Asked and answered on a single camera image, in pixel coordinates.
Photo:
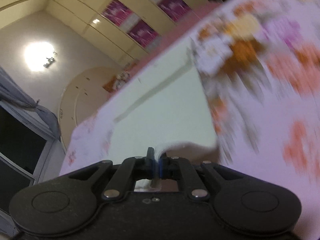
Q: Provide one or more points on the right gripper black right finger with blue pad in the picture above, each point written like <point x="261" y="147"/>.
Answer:
<point x="179" y="168"/>

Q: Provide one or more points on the cream arched headboard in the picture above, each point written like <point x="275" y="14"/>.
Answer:
<point x="81" y="98"/>

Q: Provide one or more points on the pink quilt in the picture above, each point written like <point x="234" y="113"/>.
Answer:
<point x="183" y="25"/>

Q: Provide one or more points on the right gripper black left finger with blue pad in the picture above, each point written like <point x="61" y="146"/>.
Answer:
<point x="137" y="167"/>

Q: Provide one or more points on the floral lilac bed sheet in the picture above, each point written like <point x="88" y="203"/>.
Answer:
<point x="258" y="62"/>

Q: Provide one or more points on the cream wardrobe with pink posters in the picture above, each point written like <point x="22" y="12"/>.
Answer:
<point x="124" y="30"/>

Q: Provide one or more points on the dark window with frame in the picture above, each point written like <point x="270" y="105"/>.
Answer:
<point x="24" y="148"/>

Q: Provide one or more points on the orange white floral pillow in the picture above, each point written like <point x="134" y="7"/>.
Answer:
<point x="119" y="80"/>

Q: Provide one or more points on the pale green small garment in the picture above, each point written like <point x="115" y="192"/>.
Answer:
<point x="164" y="108"/>

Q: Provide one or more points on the grey curtain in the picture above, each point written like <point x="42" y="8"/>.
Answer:
<point x="15" y="95"/>

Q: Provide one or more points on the wall lamp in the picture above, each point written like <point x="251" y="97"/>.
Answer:
<point x="39" y="56"/>

